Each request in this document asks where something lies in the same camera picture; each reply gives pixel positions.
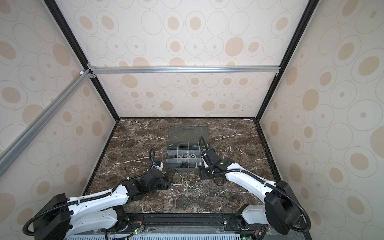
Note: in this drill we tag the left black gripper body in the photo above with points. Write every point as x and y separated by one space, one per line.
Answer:
164 183

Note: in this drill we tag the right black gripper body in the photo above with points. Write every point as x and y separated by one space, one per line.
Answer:
206 173

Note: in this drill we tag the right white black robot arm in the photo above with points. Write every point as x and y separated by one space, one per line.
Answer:
280 209

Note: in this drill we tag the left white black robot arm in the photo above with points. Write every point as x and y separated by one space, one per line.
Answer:
63 217

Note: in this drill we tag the clear plastic compartment organizer box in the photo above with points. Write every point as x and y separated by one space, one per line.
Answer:
183 148

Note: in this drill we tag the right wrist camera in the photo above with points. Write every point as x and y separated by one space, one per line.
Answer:
211 158

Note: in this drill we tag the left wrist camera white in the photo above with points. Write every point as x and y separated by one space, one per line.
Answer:
158 165

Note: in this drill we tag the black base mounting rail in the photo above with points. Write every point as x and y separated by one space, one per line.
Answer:
130 225

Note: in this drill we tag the horizontal aluminium frame bar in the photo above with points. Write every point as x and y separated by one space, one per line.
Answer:
185 70

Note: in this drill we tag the left diagonal aluminium frame bar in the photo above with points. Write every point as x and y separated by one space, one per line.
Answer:
25 138

